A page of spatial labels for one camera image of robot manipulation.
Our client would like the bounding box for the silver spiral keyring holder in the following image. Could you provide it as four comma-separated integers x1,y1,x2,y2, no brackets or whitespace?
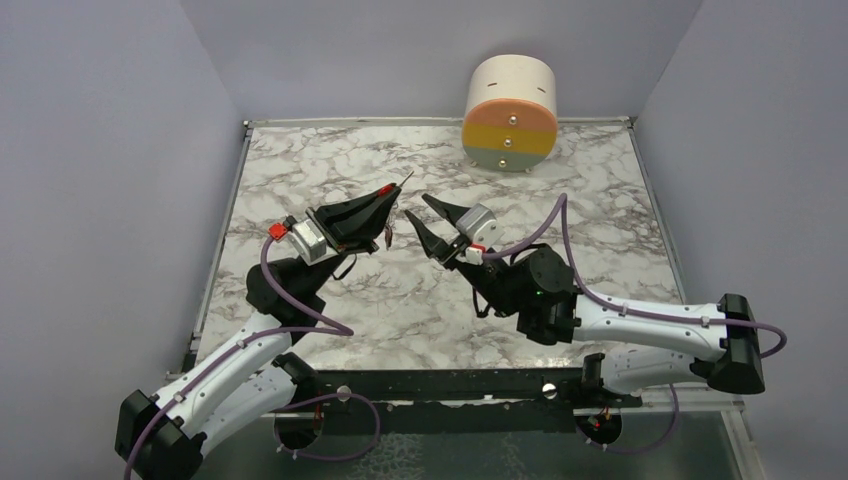
383,214,395,250

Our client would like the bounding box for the purple cable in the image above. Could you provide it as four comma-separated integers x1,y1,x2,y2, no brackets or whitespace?
122,228,382,480
482,193,790,456

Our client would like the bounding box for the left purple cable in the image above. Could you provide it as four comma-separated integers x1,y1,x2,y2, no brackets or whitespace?
122,228,382,480

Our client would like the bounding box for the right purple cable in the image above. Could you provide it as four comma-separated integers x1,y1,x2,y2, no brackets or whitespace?
482,193,790,456

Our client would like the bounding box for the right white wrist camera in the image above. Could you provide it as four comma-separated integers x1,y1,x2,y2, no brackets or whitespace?
456,203,504,265

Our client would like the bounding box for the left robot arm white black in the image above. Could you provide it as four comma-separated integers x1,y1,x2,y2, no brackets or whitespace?
115,183,402,479

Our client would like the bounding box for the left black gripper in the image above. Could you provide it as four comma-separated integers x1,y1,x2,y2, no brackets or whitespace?
304,183,401,297

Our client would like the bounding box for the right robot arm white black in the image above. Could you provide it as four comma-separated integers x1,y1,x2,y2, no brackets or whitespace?
405,194,766,407

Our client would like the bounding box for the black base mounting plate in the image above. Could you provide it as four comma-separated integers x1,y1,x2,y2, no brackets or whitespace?
272,354,642,444

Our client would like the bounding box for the round tricolour drawer box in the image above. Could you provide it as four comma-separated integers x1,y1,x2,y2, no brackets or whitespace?
461,54,559,172

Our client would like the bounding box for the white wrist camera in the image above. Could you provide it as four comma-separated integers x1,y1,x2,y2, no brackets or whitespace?
268,216,331,266
456,203,504,265

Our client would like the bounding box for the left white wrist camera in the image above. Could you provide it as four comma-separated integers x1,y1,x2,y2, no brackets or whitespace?
268,216,331,266

